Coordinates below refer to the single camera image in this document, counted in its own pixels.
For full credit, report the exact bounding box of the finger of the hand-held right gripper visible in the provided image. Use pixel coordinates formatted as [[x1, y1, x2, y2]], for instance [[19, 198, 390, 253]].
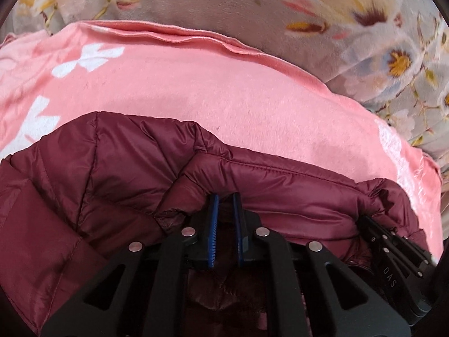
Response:
[[361, 215, 434, 265], [357, 218, 430, 279]]

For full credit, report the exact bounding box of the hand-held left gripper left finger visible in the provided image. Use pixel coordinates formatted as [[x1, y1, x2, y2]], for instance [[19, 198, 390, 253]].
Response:
[[40, 194, 220, 337]]

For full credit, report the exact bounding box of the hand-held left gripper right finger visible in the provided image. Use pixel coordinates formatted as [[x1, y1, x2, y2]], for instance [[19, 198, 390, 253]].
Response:
[[232, 192, 411, 337]]

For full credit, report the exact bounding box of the maroon puffer jacket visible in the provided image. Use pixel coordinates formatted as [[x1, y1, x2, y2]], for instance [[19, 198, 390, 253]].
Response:
[[0, 110, 430, 337]]

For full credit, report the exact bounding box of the pink blanket with white print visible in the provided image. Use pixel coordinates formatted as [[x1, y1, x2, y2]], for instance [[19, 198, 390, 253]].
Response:
[[0, 21, 444, 253]]

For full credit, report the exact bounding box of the grey floral blanket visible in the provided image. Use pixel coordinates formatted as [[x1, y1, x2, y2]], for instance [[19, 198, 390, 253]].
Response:
[[7, 0, 449, 169]]

